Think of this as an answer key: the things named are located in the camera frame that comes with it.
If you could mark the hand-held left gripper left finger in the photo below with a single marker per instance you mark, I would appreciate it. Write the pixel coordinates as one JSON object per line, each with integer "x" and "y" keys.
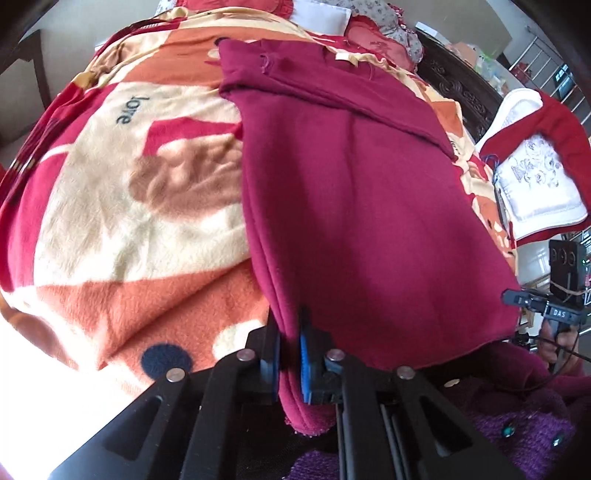
{"x": 272, "y": 364}

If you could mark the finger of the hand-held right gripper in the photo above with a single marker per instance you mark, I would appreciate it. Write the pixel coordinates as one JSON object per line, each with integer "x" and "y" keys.
{"x": 521, "y": 298}

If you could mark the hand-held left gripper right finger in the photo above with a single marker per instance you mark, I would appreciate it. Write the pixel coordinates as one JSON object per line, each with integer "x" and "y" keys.
{"x": 305, "y": 364}

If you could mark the maroon garment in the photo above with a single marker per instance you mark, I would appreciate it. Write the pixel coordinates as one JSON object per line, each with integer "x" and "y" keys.
{"x": 369, "y": 207}

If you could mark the person's right hand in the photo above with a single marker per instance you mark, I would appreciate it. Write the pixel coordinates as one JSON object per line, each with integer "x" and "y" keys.
{"x": 572, "y": 341}

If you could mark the white embroidered red-trimmed cloth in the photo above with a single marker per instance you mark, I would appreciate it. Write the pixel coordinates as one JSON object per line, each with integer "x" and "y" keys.
{"x": 531, "y": 184}

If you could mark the printed orange and cream blanket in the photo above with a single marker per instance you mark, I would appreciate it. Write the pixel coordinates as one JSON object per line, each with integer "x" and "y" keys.
{"x": 115, "y": 230}

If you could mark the dark carved wooden headboard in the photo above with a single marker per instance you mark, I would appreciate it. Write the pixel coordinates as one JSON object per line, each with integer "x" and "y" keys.
{"x": 461, "y": 92}

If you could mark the metal window railing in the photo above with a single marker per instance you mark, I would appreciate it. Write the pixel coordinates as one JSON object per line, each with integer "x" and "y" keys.
{"x": 538, "y": 50}

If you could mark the orange box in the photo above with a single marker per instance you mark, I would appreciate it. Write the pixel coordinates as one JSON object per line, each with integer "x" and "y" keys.
{"x": 466, "y": 53}

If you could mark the grey floral pillow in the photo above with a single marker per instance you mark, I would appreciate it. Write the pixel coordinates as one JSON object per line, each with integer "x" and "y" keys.
{"x": 411, "y": 41}

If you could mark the red heart pillow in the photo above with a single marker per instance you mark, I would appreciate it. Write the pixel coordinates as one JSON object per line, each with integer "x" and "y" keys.
{"x": 374, "y": 44}
{"x": 240, "y": 5}

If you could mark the white pillow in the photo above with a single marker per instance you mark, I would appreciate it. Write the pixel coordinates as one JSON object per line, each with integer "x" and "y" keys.
{"x": 323, "y": 16}

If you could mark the dark wooden furniture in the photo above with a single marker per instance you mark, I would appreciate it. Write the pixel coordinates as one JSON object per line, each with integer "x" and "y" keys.
{"x": 23, "y": 50}

